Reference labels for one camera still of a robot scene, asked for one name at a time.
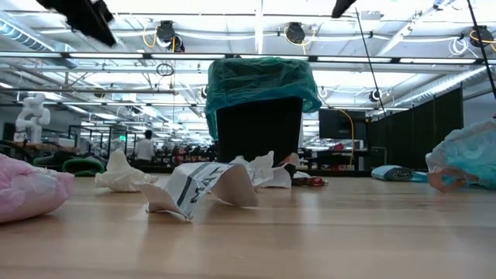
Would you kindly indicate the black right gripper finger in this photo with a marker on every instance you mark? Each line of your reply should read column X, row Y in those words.
column 342, row 5

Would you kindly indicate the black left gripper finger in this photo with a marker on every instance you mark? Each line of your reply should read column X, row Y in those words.
column 77, row 15
column 104, row 9

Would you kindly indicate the teal trash bag with trash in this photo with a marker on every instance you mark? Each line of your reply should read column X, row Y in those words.
column 259, row 81

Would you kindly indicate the black trash bin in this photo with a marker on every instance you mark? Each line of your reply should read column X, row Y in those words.
column 259, row 131

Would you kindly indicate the white tissue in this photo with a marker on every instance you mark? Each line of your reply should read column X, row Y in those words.
column 259, row 166
column 120, row 176

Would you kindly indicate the orange black white snack wrapper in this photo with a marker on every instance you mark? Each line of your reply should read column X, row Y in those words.
column 291, row 168

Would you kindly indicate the dark red snack wrapper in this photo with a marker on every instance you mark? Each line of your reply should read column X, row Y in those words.
column 310, row 181

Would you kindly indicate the pink plastic bag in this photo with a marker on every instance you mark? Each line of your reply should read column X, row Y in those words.
column 27, row 190

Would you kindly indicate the white wrapper with dark print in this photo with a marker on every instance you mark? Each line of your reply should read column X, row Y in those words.
column 281, row 180

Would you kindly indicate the fresh light blue trash bag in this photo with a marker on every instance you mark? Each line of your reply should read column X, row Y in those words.
column 469, row 155

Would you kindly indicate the white wrapper with MAT print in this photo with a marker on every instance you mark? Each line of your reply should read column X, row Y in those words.
column 193, row 186

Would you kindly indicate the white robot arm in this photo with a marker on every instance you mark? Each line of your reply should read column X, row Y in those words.
column 33, row 116

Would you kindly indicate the roll of blue trash bags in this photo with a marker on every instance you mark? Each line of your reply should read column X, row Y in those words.
column 391, row 173

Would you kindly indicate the thin black diagonal pole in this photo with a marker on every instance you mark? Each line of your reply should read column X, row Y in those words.
column 369, row 58
column 479, row 38

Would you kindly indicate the long ceiling light bar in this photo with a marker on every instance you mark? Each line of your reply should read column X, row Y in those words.
column 155, row 55

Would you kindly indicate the black monitor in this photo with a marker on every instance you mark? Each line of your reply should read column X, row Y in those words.
column 337, row 124

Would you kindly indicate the person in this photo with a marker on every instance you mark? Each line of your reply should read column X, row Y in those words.
column 145, row 149

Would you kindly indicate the black curtain partition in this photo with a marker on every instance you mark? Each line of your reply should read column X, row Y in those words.
column 418, row 131

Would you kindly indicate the grey cone with green rim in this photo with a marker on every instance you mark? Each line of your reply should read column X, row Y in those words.
column 69, row 166

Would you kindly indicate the grey ceiling duct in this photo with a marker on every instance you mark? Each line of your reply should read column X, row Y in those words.
column 23, row 36

